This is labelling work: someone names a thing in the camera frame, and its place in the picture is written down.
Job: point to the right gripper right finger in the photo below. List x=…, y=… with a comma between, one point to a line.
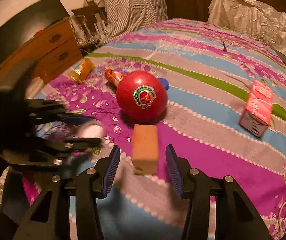
x=236, y=216

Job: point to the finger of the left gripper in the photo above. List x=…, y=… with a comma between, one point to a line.
x=68, y=145
x=45, y=111

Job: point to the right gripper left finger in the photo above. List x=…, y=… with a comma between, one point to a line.
x=48, y=216

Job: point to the white round lid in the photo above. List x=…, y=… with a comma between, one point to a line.
x=91, y=129

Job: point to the yellow snack wrapper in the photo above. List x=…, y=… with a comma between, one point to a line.
x=80, y=73

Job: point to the wooden chest of drawers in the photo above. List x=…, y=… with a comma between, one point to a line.
x=55, y=49

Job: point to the orange small wrapper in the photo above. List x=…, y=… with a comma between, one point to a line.
x=113, y=77

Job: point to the beige sponge block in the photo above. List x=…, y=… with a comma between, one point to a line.
x=145, y=150

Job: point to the black television screen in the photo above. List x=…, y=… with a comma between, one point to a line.
x=24, y=25

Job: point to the red pomegranate with sticker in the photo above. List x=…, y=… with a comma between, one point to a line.
x=141, y=96

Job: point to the pink drink carton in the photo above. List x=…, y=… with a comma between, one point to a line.
x=257, y=112

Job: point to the purple floral bed sheet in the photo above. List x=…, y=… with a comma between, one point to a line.
x=210, y=71

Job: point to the blue bottle cap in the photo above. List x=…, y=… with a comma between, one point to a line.
x=164, y=82

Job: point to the grey striped cloth cover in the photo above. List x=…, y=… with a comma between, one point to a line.
x=126, y=16

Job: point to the white satin cloth cover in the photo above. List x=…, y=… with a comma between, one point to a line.
x=253, y=18

